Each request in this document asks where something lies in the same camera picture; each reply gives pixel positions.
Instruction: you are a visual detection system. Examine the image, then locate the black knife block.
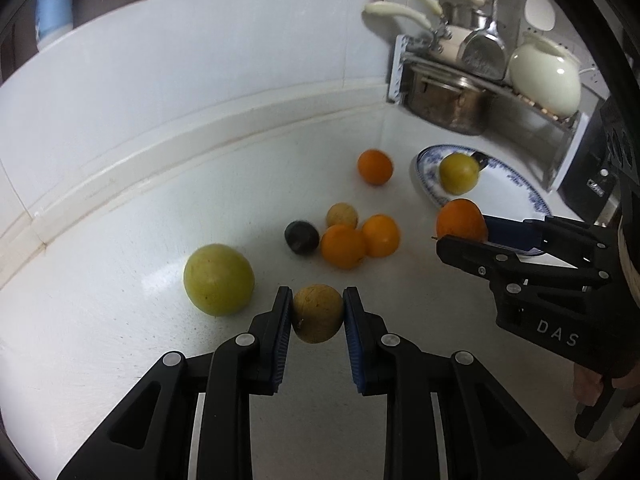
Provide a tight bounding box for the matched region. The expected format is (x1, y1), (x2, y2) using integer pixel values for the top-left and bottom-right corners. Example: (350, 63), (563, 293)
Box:
(557, 97), (633, 223)

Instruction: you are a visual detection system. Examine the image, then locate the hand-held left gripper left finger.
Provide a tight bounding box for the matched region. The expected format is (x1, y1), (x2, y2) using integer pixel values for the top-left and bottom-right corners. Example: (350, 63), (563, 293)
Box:
(56, 286), (293, 480)

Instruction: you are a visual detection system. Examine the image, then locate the small yellow-green pear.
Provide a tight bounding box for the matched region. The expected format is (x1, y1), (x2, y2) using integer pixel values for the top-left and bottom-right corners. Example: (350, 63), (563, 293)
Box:
(439, 153), (480, 196)

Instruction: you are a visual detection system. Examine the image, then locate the orange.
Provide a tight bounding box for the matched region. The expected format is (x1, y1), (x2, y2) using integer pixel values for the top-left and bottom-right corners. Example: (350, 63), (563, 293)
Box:
(361, 214), (401, 259)
(357, 148), (394, 186)
(435, 198), (489, 243)
(320, 224), (368, 269)

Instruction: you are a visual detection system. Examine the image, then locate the tan round fruit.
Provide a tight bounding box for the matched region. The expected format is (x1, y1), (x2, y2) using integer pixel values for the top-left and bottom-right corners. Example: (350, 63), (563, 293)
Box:
(326, 202), (360, 231)
(291, 284), (346, 345)

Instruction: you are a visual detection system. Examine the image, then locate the metal scoop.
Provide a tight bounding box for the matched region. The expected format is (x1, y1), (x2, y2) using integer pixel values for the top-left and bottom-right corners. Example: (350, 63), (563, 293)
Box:
(459, 0), (508, 82)

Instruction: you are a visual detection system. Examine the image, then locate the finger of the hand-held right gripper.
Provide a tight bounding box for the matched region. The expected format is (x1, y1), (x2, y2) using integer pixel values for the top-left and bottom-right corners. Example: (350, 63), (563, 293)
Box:
(436, 235), (613, 292)
(482, 215), (618, 271)

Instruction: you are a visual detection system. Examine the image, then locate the white wall fixture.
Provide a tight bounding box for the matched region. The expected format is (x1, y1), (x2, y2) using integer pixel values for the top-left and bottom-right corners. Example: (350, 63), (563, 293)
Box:
(524, 0), (556, 31)

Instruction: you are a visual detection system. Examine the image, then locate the large yellow-green pear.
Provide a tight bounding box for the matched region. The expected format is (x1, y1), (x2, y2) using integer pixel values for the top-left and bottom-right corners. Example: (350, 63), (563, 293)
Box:
(183, 243), (256, 317)

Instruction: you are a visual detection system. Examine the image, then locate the large steel pot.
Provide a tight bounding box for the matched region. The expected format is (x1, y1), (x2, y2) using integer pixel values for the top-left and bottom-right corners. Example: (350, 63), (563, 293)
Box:
(404, 71), (493, 136)

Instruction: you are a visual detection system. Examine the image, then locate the cream ceramic pot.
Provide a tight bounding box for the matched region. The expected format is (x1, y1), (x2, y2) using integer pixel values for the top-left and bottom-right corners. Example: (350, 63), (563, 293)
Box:
(507, 31), (583, 117)

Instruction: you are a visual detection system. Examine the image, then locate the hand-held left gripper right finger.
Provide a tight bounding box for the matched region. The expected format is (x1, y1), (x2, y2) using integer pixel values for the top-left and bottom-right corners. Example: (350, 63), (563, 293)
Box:
(342, 286), (583, 480)

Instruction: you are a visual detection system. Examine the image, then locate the person's right hand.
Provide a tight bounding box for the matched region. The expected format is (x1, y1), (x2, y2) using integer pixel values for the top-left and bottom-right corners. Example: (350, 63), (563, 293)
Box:
(573, 365), (604, 406)

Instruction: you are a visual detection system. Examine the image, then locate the wooden bead trivet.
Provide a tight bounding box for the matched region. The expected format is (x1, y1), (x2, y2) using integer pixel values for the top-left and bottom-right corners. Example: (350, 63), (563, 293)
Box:
(515, 91), (576, 122)

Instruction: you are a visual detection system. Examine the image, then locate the light blue container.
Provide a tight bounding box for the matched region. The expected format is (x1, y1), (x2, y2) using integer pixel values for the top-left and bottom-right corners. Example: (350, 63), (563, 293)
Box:
(35, 0), (76, 43)

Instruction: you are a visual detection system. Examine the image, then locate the blue and white plate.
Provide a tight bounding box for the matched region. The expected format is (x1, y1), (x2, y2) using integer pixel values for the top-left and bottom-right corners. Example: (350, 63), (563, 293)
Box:
(411, 144), (551, 258)

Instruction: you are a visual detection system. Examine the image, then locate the white wall socket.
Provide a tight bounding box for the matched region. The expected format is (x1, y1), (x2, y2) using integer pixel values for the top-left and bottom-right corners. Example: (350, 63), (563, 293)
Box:
(582, 62), (608, 93)

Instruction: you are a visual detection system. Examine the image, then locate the metal kitchen rack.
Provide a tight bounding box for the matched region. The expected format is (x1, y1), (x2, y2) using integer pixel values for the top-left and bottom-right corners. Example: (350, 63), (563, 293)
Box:
(386, 35), (593, 192)

